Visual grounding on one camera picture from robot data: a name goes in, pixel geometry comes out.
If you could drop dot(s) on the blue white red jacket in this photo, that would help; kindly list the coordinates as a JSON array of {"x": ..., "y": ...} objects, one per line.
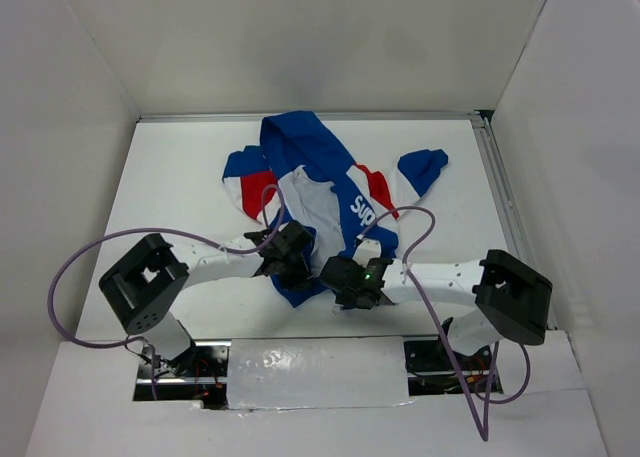
[{"x": 299, "y": 169}]

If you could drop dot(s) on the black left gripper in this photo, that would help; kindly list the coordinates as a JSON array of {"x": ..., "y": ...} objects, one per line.
[{"x": 300, "y": 280}]

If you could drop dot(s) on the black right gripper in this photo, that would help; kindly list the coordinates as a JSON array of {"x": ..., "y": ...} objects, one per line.
[{"x": 345, "y": 296}]

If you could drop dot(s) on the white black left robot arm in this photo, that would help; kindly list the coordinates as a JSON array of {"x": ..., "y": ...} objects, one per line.
[{"x": 142, "y": 286}]

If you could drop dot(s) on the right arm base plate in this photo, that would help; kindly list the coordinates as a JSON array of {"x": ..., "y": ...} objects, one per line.
[{"x": 430, "y": 372}]

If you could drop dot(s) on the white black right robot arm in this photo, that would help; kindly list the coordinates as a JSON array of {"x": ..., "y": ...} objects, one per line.
[{"x": 506, "y": 298}]

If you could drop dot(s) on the white taped cover panel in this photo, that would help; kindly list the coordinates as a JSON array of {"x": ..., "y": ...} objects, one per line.
[{"x": 325, "y": 373}]

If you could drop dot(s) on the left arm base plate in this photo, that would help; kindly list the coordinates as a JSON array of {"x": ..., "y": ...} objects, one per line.
[{"x": 202, "y": 379}]

